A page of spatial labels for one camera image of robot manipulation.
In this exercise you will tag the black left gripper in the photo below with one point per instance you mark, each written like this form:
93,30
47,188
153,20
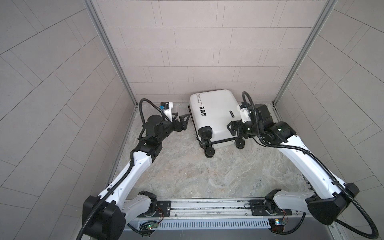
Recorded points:
180,126

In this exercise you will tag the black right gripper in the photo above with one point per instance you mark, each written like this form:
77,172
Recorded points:
238,123

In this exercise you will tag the white black suitcase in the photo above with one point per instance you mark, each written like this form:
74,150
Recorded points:
212,114

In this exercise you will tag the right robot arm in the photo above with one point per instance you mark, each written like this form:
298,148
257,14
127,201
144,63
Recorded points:
329,195

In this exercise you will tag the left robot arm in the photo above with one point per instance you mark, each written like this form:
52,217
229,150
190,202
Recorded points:
106,215

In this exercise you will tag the right circuit board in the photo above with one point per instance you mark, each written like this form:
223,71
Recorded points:
277,225

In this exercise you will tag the circuit board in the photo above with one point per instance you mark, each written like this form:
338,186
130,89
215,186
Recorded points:
277,225
149,226

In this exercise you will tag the left circuit board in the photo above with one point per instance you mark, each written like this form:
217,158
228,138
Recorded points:
149,226

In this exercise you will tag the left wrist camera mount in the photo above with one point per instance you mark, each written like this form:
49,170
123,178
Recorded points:
166,108

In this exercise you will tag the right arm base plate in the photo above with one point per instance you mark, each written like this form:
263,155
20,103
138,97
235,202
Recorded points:
263,207

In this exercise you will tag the aluminium mounting rail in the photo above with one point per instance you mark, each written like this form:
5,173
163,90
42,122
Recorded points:
195,209

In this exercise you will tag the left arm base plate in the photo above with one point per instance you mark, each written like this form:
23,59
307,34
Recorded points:
162,209

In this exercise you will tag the metal corner post left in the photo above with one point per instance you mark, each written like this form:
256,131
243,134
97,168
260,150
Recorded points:
90,7

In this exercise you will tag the metal corner post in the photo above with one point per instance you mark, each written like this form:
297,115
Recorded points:
90,7
321,20

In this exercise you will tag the metal corner post right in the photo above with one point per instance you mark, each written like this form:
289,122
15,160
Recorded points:
321,20

